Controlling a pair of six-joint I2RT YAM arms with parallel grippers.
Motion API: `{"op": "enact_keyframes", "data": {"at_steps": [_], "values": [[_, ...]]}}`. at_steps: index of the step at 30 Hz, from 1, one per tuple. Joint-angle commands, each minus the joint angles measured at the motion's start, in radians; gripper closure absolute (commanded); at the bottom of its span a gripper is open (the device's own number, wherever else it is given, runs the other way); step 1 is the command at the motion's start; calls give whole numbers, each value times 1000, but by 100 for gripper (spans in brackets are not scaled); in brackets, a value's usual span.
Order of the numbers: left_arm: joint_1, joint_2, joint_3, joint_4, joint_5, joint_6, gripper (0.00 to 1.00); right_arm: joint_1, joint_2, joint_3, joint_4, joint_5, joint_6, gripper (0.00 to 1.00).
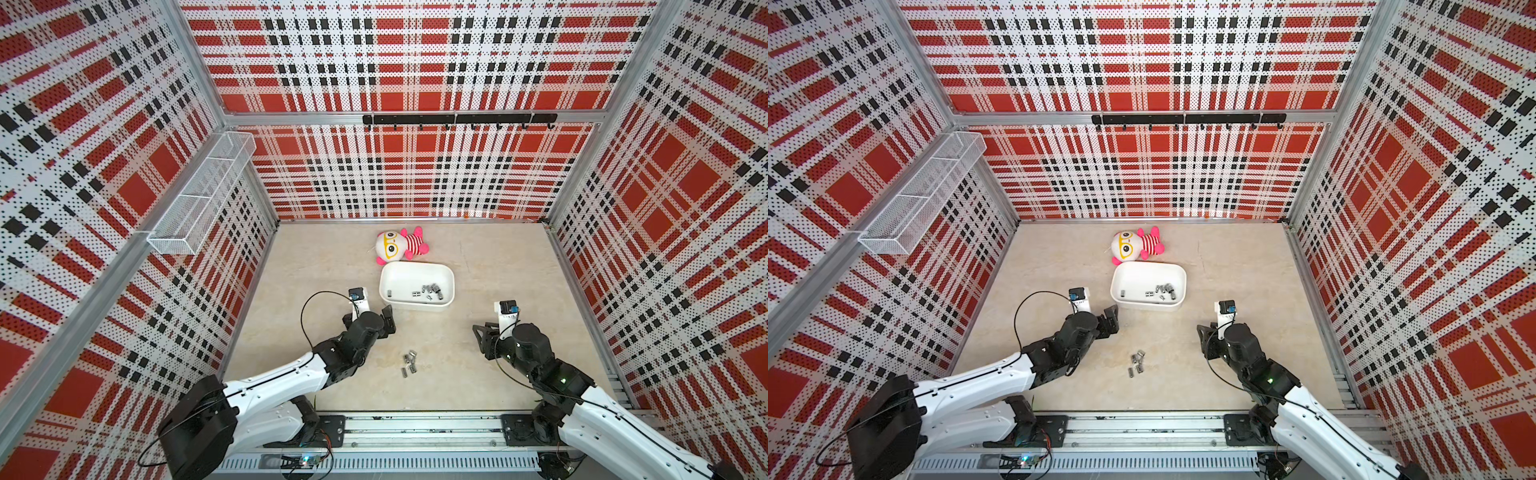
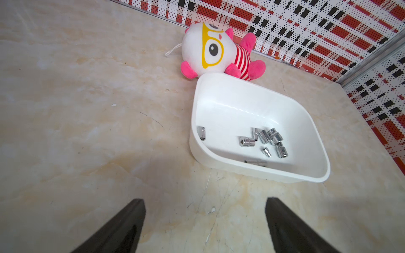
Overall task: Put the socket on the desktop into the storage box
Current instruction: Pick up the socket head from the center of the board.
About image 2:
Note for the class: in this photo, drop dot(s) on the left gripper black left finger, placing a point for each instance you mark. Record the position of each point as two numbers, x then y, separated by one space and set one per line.
120 234

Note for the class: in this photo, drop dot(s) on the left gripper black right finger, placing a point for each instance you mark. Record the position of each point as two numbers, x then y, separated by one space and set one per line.
289 233

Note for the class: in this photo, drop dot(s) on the tiny chrome socket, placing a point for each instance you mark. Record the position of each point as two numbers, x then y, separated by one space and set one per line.
266 152

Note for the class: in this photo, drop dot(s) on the large chrome socket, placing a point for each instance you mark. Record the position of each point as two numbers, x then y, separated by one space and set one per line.
275 136

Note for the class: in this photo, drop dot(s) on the medium chrome socket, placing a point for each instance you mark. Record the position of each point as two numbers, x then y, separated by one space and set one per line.
264 136

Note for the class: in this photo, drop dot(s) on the lone chrome socket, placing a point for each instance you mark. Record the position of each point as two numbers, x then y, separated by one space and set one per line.
201 133

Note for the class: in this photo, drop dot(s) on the white plastic storage box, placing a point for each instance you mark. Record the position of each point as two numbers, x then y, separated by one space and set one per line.
229 108

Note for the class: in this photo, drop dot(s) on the pink striped plush doll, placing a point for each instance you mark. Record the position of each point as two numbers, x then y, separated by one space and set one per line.
206 48

